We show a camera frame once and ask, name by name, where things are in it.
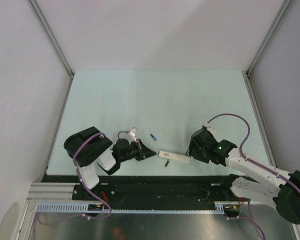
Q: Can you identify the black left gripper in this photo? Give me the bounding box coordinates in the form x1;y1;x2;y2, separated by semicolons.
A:
119;138;157;162

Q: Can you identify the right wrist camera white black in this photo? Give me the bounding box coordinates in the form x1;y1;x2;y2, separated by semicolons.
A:
204;123;217;136

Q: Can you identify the white slotted cable duct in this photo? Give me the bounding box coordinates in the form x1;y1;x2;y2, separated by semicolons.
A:
34;201;241;215

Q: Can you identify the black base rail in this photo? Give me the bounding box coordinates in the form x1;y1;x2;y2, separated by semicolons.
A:
41;175;249;212

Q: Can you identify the right aluminium frame post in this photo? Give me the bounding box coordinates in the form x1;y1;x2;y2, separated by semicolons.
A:
245;0;295;77

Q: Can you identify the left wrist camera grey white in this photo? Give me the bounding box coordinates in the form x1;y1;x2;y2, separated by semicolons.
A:
127;127;138;142

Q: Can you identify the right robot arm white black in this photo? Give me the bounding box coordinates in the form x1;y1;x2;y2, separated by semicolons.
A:
186;126;300;225

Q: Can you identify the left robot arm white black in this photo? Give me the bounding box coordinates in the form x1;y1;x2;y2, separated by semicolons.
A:
63;126;157;200

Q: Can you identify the left aluminium frame post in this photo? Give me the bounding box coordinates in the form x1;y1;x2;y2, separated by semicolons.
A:
27;0;75;80

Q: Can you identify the white remote control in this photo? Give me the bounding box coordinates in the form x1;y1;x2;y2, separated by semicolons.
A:
158;150;191;164

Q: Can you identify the aluminium frame post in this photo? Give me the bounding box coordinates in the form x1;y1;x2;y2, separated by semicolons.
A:
27;0;75;80
245;0;295;77

